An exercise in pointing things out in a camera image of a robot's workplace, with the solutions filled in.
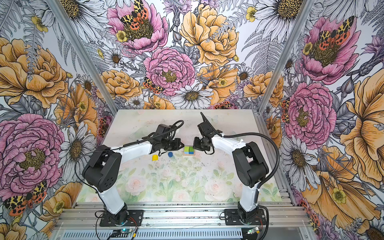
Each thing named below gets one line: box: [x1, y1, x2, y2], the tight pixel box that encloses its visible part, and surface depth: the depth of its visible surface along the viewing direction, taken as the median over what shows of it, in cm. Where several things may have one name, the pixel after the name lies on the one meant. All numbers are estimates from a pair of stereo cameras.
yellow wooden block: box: [152, 154, 159, 161], surface depth 96 cm
